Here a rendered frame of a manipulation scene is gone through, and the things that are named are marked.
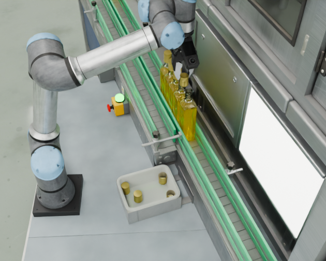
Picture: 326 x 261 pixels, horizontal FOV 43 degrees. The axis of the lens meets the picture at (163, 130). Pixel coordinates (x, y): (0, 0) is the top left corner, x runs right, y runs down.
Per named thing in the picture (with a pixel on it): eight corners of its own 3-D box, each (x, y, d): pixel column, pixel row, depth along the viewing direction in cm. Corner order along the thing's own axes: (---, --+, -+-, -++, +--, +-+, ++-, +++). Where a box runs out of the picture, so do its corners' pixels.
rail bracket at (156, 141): (181, 149, 172) (182, 128, 163) (143, 159, 168) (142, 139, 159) (179, 144, 174) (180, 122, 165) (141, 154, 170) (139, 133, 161)
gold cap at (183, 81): (189, 86, 160) (190, 77, 157) (181, 87, 159) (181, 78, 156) (186, 80, 162) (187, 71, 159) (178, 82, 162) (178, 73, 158)
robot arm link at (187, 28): (198, 21, 141) (176, 25, 139) (197, 32, 144) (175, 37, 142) (190, 10, 146) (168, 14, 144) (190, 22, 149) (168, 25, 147)
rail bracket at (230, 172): (241, 185, 160) (247, 163, 150) (225, 190, 159) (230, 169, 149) (237, 177, 163) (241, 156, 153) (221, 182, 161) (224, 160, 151)
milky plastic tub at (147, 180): (181, 207, 168) (182, 195, 161) (128, 224, 162) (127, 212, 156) (166, 175, 179) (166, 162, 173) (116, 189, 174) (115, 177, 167)
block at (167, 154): (177, 161, 176) (178, 150, 171) (156, 167, 174) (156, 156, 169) (174, 155, 179) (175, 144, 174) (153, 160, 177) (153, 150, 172)
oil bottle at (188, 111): (194, 140, 176) (197, 102, 161) (182, 143, 175) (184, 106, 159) (189, 130, 180) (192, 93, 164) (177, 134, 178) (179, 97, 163)
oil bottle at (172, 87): (183, 121, 184) (186, 84, 168) (172, 125, 182) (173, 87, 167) (179, 113, 187) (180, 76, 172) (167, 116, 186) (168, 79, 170)
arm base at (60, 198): (32, 206, 164) (27, 192, 157) (43, 175, 174) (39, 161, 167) (69, 210, 164) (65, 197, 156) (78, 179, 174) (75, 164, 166)
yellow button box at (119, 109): (129, 114, 206) (128, 102, 200) (115, 117, 204) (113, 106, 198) (125, 104, 210) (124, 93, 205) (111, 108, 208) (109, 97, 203)
